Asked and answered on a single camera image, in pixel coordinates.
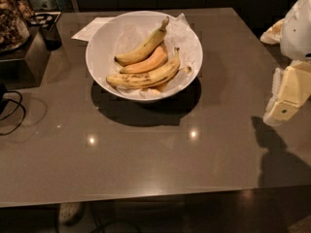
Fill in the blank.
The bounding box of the white paper sheet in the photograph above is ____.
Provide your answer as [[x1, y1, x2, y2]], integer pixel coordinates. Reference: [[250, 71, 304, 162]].
[[72, 17, 112, 42]]

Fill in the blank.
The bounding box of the dark box stand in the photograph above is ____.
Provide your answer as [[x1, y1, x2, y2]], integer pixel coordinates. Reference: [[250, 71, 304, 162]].
[[0, 27, 51, 89]]

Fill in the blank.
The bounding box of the glass jar with snacks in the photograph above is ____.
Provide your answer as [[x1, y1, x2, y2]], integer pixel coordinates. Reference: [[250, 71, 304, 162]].
[[0, 0, 30, 53]]

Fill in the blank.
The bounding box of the black cable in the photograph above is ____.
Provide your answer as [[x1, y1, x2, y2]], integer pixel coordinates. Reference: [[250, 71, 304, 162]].
[[0, 90, 27, 137]]

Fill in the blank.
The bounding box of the spotted yellow banana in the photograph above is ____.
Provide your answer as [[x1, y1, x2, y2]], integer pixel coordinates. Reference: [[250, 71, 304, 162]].
[[106, 48, 181, 89]]

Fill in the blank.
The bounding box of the middle orange banana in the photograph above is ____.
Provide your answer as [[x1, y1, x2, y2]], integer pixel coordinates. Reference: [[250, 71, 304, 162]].
[[120, 44, 168, 74]]

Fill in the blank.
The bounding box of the white bowl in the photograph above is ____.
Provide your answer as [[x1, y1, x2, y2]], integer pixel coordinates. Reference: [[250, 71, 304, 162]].
[[85, 10, 204, 102]]

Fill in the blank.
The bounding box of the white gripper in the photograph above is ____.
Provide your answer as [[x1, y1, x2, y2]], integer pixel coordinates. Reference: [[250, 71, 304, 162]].
[[263, 0, 311, 126]]

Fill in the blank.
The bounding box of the dark cup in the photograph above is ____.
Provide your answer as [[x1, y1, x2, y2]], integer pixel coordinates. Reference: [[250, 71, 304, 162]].
[[40, 25, 62, 50]]

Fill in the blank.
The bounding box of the top yellow banana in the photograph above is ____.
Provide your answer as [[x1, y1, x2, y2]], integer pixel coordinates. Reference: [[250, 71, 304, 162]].
[[114, 17, 169, 66]]

